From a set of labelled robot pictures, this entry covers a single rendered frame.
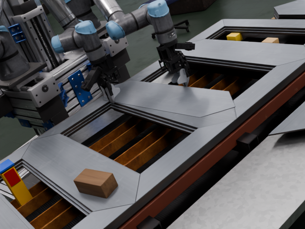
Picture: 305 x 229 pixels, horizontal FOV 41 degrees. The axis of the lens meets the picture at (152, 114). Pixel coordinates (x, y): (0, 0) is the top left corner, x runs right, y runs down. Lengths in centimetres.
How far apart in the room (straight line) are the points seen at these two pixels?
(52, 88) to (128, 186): 84
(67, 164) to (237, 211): 63
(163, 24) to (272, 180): 69
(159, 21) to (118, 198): 68
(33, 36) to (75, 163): 89
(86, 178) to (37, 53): 107
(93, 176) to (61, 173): 22
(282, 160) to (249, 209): 22
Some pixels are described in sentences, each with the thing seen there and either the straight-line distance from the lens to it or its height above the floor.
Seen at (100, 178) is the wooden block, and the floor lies 89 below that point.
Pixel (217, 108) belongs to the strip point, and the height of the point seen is 84.
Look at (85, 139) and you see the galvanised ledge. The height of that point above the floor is 68.
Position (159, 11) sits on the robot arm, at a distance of 153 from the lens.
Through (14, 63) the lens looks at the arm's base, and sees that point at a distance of 198.
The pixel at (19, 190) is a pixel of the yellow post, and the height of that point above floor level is 78.
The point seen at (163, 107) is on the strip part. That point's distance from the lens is 157.
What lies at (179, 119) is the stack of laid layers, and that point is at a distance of 145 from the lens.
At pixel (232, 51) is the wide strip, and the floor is 84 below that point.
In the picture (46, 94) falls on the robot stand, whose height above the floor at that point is 94.
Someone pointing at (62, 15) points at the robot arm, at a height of 124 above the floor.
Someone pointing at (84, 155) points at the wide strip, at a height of 84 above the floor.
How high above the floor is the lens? 154
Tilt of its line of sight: 27 degrees down
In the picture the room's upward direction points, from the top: 21 degrees counter-clockwise
